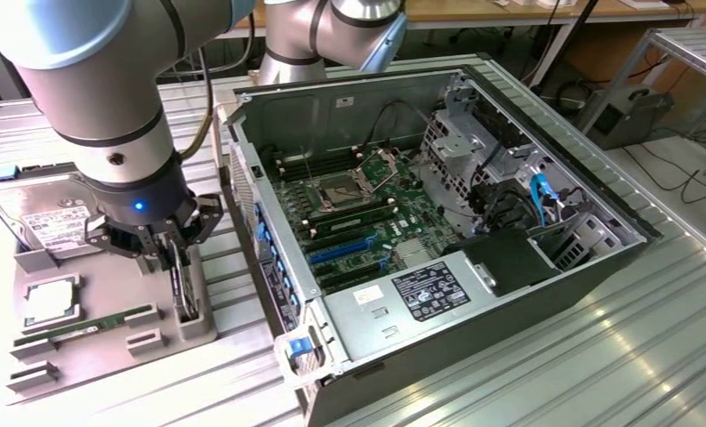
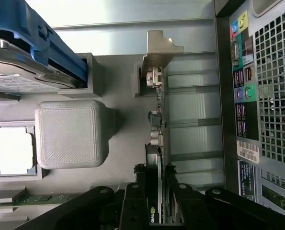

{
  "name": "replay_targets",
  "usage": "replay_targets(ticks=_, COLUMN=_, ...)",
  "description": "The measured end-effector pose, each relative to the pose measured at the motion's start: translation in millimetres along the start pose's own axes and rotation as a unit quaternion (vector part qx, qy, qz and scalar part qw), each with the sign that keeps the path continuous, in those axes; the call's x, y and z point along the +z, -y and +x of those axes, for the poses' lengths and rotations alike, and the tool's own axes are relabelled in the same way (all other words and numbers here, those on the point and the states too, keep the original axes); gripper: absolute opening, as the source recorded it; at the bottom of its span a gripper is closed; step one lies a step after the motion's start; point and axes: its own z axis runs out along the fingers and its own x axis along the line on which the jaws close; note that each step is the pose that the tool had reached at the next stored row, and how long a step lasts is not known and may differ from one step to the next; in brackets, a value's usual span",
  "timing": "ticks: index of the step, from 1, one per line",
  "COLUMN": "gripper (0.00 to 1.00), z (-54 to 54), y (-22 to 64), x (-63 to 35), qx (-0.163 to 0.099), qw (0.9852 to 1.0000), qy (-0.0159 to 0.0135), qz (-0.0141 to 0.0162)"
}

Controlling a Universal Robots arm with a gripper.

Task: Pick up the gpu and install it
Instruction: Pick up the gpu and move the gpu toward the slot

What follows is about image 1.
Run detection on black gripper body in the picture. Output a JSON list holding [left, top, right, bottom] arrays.
[[81, 152, 204, 229]]

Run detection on black graphics card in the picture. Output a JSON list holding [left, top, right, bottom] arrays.
[[165, 242, 204, 322]]

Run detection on grey parts rack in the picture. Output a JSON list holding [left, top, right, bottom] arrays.
[[5, 238, 220, 406]]

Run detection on silver hard disk drive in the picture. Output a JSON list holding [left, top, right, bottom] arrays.
[[0, 174, 112, 262]]

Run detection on silver CPU chip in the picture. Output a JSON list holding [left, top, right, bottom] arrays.
[[21, 278, 85, 331]]

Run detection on green loose RAM stick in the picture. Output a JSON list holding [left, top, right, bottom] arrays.
[[13, 306, 153, 348]]

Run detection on black RAM slot bank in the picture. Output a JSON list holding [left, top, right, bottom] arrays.
[[274, 149, 360, 181]]

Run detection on CPU socket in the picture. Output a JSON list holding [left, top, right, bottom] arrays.
[[313, 173, 366, 211]]

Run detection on blue expansion slot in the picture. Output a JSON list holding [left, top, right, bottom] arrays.
[[305, 238, 378, 264]]

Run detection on green installed RAM stick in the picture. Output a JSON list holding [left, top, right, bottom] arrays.
[[310, 205, 390, 236]]

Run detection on metal socket cover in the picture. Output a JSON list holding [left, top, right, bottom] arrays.
[[354, 148, 401, 183]]

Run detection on green motherboard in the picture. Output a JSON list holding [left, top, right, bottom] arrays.
[[266, 146, 469, 295]]

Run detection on silver chipset heatsink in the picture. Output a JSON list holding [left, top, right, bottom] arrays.
[[390, 246, 444, 264]]

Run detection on grey power supply unit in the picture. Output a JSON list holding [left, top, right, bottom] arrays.
[[321, 256, 501, 362]]

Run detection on metal disk bay cage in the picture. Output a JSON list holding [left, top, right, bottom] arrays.
[[421, 108, 511, 181]]

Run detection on black plastic shroud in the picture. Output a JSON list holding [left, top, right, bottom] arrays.
[[440, 226, 561, 299]]

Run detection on black open PC case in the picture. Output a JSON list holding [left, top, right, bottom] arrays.
[[217, 52, 667, 427]]

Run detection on wooden desk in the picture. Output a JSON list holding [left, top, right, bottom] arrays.
[[232, 0, 706, 32]]

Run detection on grey floor machine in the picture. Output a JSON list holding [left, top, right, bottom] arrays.
[[587, 85, 679, 151]]

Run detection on beige robot hose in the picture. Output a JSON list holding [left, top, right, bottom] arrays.
[[177, 44, 218, 157]]

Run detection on long black loop wire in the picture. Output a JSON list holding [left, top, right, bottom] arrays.
[[368, 100, 431, 148]]

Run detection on black wire bundle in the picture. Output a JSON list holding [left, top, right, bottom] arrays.
[[468, 180, 535, 232]]

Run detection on blue SATA wire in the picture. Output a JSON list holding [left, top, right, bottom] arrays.
[[528, 172, 565, 229]]

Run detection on black floor cables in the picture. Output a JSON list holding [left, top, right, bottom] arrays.
[[617, 126, 706, 213]]

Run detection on aluminium frame table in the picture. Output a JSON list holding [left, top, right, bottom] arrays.
[[609, 26, 706, 150]]

